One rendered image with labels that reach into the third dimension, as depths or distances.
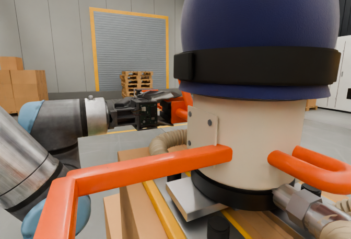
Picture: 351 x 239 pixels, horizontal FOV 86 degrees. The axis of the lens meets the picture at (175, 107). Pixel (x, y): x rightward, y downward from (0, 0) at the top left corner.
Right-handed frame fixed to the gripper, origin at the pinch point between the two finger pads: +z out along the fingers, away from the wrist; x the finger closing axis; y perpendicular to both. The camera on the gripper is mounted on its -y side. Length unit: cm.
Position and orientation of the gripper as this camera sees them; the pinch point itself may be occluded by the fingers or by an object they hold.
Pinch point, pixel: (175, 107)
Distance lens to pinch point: 57.2
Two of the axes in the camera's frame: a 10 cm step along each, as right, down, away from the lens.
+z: 9.0, -0.8, 4.4
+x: 0.0, -9.8, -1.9
